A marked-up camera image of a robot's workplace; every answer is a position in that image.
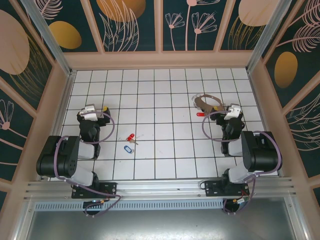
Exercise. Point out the red tag key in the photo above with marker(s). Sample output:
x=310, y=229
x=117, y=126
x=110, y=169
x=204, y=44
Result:
x=130, y=137
x=200, y=114

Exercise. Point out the metal keyring plate with rings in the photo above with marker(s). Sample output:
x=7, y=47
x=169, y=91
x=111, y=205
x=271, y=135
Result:
x=198, y=103

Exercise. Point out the blue tag key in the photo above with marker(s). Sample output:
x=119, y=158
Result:
x=128, y=149

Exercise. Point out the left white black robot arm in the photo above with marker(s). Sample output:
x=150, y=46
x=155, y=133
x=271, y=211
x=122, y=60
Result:
x=57, y=157

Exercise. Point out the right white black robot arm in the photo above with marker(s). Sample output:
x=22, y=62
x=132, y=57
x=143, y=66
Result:
x=262, y=152

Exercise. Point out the grey metal sheet panel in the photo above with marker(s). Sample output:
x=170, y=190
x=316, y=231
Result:
x=160, y=225

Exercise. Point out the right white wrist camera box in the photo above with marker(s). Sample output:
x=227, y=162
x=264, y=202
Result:
x=232, y=112

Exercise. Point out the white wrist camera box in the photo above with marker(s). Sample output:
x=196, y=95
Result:
x=232, y=112
x=90, y=111

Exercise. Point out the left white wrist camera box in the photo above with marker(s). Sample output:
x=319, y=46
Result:
x=90, y=111

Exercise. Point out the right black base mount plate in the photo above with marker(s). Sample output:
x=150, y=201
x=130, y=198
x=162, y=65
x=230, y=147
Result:
x=212, y=188

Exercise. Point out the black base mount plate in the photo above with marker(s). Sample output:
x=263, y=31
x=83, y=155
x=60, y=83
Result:
x=212, y=188
x=110, y=188

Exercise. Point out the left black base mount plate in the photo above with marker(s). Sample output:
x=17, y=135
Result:
x=110, y=188

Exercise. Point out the long aluminium base rail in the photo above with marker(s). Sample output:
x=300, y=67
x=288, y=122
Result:
x=160, y=186

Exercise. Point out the aluminium corner post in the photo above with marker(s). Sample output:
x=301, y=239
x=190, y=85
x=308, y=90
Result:
x=48, y=32
x=265, y=32

